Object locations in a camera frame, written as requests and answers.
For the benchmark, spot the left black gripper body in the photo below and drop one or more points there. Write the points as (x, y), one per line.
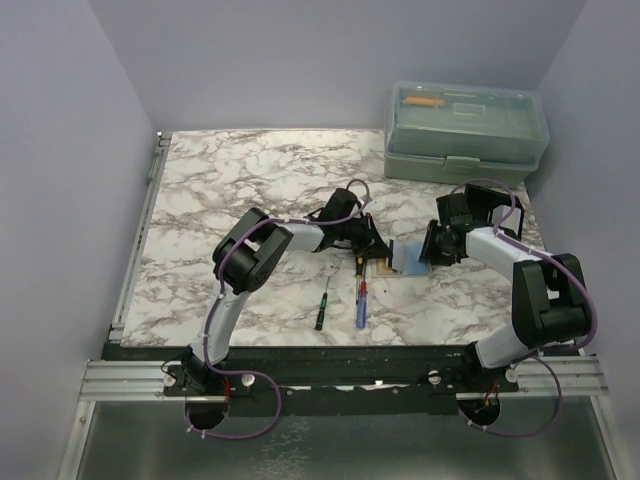
(356, 233)

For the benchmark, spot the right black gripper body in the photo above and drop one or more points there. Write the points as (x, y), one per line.
(435, 249)

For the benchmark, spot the silver grey credit card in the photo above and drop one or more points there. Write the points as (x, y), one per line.
(397, 256)

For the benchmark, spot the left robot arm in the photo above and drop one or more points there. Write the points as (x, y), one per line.
(247, 256)

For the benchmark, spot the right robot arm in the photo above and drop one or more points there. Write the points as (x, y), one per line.
(549, 302)

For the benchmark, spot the black card stand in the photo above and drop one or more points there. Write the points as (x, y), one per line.
(490, 206)

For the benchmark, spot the black yellow screwdriver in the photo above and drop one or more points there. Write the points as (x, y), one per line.
(360, 266)

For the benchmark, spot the blue red screwdriver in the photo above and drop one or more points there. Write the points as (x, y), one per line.
(361, 305)

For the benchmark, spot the small green black screwdriver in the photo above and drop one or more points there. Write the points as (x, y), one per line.
(322, 308)

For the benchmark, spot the translucent green toolbox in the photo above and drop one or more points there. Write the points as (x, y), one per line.
(481, 132)

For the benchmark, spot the orange tool inside toolbox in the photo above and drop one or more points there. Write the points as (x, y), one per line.
(424, 101)

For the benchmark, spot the black front mounting bar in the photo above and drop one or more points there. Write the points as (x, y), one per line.
(259, 381)

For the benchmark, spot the aluminium rail frame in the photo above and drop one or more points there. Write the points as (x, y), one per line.
(204, 182)

